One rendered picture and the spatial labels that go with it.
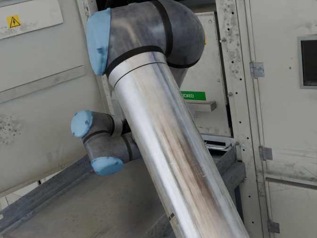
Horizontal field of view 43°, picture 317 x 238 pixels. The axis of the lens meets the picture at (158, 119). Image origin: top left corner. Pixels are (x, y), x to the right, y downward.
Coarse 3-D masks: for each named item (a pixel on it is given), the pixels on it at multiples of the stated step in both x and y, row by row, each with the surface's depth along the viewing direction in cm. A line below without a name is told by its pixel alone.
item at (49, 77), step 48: (0, 0) 146; (48, 0) 156; (0, 48) 152; (48, 48) 162; (0, 96) 153; (48, 96) 166; (96, 96) 179; (0, 144) 159; (48, 144) 170; (0, 192) 162
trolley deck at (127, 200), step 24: (144, 168) 159; (240, 168) 145; (72, 192) 152; (96, 192) 148; (120, 192) 145; (144, 192) 142; (48, 216) 139; (72, 216) 136; (96, 216) 134; (120, 216) 131; (144, 216) 128
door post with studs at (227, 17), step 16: (224, 0) 127; (224, 16) 129; (224, 32) 132; (224, 48) 134; (224, 64) 136; (240, 64) 132; (240, 80) 135; (240, 96) 137; (240, 112) 140; (240, 128) 143; (240, 144) 146; (240, 160) 149; (256, 192) 150; (256, 208) 153; (256, 224) 156
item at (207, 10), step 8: (192, 8) 156; (200, 8) 151; (208, 8) 147; (216, 8) 143; (216, 16) 137; (216, 24) 137; (216, 32) 138; (224, 72) 144; (224, 80) 144; (224, 88) 145; (232, 128) 152
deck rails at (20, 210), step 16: (80, 160) 162; (224, 160) 142; (64, 176) 156; (80, 176) 162; (32, 192) 145; (48, 192) 150; (64, 192) 152; (16, 208) 140; (32, 208) 145; (0, 224) 136; (16, 224) 138; (160, 224) 114
